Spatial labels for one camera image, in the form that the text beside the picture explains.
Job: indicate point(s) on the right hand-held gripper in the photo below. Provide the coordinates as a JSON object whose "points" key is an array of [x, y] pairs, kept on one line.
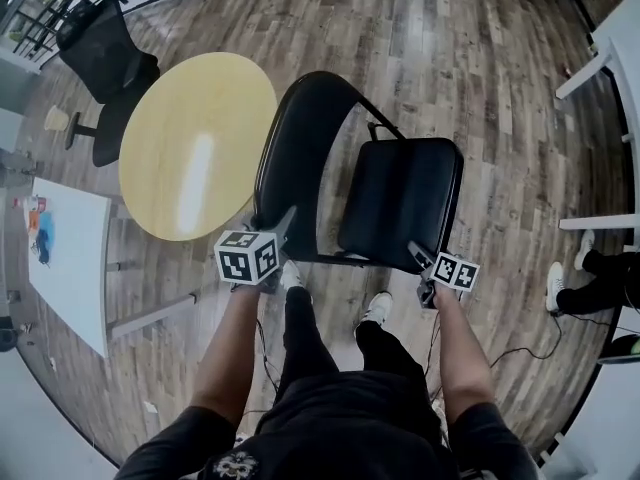
{"points": [[452, 273]]}

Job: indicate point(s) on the white red cup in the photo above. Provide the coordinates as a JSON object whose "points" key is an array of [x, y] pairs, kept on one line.
{"points": [[36, 203]]}

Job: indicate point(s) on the person's black shirt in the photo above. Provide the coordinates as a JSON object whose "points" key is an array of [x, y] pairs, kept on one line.
{"points": [[340, 433]]}

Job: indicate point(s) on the white paper scrap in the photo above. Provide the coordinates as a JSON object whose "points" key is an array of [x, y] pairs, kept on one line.
{"points": [[150, 407]]}

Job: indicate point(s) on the white rectangular table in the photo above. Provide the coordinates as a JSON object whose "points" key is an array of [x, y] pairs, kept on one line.
{"points": [[70, 258]]}

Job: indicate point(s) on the blue cloth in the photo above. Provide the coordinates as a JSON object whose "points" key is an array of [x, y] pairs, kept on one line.
{"points": [[48, 228]]}

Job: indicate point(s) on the person's black trousers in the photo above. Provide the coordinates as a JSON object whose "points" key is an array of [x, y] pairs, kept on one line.
{"points": [[305, 338]]}

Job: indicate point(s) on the person's right forearm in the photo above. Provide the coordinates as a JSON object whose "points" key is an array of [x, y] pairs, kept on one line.
{"points": [[462, 353]]}

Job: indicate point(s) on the black folding chair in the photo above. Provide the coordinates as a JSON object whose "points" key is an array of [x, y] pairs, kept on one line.
{"points": [[400, 193]]}

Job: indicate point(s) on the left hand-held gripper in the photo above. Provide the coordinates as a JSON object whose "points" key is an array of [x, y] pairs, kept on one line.
{"points": [[245, 260]]}

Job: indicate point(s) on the black green device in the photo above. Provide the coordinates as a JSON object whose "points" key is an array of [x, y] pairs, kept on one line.
{"points": [[622, 350]]}

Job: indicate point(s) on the black round object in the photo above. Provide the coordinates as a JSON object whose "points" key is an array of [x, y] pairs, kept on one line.
{"points": [[7, 335]]}

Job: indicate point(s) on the person's left white sneaker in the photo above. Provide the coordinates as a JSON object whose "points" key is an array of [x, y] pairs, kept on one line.
{"points": [[291, 274]]}

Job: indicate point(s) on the round yellow wooden table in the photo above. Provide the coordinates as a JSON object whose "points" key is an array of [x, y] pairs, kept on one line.
{"points": [[195, 143]]}

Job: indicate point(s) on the black office chair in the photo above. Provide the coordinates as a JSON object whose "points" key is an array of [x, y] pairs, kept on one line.
{"points": [[105, 73]]}

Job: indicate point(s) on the person's left forearm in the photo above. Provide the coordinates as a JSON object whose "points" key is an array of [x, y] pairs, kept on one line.
{"points": [[225, 348]]}

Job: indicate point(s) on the black metal railing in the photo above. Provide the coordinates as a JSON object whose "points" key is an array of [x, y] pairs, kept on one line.
{"points": [[50, 3]]}

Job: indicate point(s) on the beige bag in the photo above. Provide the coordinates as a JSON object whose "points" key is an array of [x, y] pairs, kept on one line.
{"points": [[56, 118]]}

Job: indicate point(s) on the orange packet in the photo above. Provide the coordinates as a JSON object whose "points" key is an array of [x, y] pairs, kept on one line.
{"points": [[34, 220]]}

